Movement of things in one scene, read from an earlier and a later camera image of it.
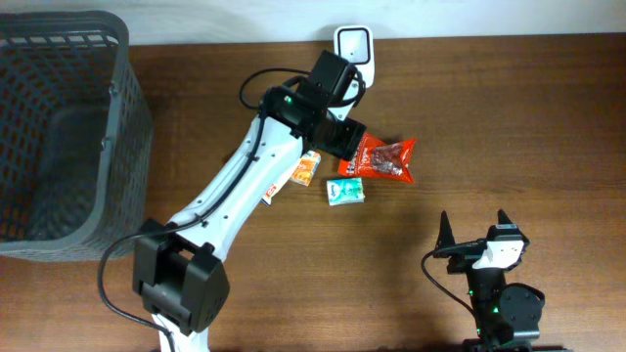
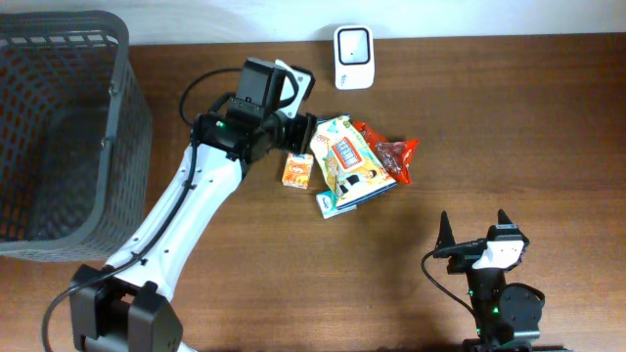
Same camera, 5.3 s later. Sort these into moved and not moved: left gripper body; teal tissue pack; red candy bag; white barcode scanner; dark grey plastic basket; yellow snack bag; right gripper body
Moved: left gripper body; yellow snack bag; teal tissue pack
Not moved: right gripper body; white barcode scanner; red candy bag; dark grey plastic basket
